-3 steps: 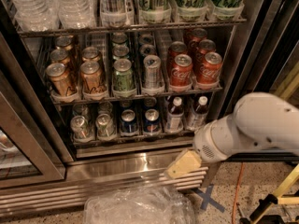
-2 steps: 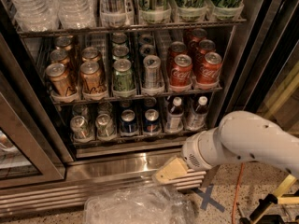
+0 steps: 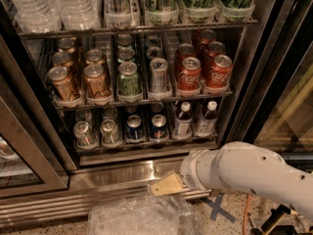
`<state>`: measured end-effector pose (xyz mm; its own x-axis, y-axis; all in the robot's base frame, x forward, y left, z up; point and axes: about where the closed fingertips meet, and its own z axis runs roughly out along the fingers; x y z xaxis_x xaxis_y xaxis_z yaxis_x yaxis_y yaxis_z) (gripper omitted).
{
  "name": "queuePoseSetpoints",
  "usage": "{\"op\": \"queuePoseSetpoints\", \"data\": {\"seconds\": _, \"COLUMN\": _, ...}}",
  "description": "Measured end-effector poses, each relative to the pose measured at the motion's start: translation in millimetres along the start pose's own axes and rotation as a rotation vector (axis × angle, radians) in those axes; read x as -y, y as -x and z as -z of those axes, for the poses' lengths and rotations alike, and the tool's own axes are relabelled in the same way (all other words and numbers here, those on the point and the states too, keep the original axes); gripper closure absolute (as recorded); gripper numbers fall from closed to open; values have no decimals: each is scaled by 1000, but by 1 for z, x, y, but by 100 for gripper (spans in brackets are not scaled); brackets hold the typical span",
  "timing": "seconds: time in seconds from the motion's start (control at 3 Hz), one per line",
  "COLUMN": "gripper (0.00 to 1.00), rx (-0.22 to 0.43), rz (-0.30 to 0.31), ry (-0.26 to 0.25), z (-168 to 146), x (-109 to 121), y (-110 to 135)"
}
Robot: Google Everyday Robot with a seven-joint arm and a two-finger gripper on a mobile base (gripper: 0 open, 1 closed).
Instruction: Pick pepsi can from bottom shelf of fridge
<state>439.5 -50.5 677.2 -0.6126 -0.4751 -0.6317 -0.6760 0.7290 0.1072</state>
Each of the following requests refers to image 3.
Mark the coca-cola can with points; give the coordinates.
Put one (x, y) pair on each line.
(203, 36)
(212, 50)
(183, 51)
(189, 74)
(218, 71)

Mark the front silver slim can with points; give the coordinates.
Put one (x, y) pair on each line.
(159, 69)

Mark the white-cap bottle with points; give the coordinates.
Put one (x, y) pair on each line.
(206, 121)
(182, 122)

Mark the rear green can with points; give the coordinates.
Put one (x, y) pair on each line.
(124, 41)

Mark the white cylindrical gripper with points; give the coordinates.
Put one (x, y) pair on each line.
(190, 173)

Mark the rear left silver can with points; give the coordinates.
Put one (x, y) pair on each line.
(85, 115)

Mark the front left gold can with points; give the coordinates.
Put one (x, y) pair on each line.
(64, 83)

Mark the middle green can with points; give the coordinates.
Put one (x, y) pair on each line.
(126, 55)

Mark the yellow black stand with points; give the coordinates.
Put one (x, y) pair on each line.
(272, 227)

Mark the bottom wire shelf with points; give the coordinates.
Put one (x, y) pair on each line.
(147, 145)

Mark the clear plastic bag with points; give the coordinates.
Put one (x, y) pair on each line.
(149, 215)

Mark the front left silver can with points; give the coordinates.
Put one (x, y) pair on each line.
(83, 133)

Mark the middle left coca-cola can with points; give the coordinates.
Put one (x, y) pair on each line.
(183, 51)

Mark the gold can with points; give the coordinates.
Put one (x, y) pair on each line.
(64, 83)
(95, 56)
(62, 59)
(67, 45)
(97, 81)

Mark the front left coca-cola can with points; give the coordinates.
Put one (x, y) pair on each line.
(189, 74)

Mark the left white-cap bottle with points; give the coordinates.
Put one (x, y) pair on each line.
(182, 122)

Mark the rear coca-cola can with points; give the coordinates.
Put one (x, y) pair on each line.
(203, 36)

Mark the wire shelf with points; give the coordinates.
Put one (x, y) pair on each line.
(141, 99)
(147, 145)
(135, 30)

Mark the rear silver slim can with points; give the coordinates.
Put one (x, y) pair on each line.
(151, 41)

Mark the front green can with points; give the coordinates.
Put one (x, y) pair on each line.
(128, 79)

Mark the silver slim can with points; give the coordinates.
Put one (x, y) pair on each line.
(151, 41)
(154, 52)
(159, 69)

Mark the middle right coca-cola can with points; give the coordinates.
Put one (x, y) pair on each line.
(212, 50)

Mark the left glass fridge door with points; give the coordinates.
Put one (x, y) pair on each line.
(28, 162)

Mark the rear left gold can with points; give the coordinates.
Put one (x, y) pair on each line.
(67, 45)

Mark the blue tape cross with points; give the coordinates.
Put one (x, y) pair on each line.
(216, 208)

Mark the front right coca-cola can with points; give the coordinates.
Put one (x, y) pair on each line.
(218, 71)

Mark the glass fridge door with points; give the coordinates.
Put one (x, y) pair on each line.
(273, 78)
(28, 162)

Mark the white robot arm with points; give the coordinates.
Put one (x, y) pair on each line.
(242, 167)

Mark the right glass fridge door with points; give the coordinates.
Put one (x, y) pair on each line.
(273, 78)

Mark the middle left gold can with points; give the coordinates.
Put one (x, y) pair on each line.
(62, 59)

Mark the middle wire shelf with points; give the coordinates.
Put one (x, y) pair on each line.
(141, 99)

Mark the pepsi can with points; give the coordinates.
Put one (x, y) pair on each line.
(132, 110)
(134, 129)
(158, 127)
(156, 109)

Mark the upper wire shelf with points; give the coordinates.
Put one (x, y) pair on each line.
(135, 30)

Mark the middle silver slim can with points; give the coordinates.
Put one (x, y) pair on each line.
(154, 52)

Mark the stainless fridge base grille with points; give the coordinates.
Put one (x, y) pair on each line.
(86, 190)

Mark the right white-cap bottle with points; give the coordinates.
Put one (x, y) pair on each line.
(206, 121)

